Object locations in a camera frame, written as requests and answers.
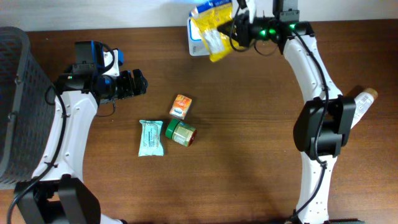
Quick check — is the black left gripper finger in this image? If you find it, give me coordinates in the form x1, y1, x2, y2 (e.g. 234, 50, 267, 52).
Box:
132, 69, 149, 95
119, 70, 134, 98

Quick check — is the yellow snack bag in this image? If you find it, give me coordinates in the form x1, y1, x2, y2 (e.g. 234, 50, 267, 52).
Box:
189, 0, 244, 62

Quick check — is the orange small carton box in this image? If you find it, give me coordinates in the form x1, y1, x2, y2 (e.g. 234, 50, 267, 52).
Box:
169, 95, 192, 119

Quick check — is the teal wipes packet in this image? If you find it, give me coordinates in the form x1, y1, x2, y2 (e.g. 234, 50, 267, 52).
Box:
138, 119, 164, 157

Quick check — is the green lid jar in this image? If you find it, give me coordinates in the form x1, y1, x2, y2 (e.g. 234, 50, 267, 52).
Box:
165, 119, 197, 147

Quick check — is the white tube with cork cap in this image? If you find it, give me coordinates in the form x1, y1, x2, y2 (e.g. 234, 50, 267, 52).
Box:
351, 88, 378, 129

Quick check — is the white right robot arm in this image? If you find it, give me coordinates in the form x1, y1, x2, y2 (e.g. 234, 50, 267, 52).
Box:
217, 1, 356, 223

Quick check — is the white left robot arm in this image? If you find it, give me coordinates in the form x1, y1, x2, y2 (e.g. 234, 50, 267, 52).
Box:
1, 40, 148, 223

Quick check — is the white barcode scanner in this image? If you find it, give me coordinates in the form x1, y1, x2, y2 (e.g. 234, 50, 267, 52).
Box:
187, 17, 209, 57

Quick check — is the dark grey plastic basket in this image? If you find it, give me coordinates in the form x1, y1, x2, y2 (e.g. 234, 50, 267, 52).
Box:
1, 27, 55, 190

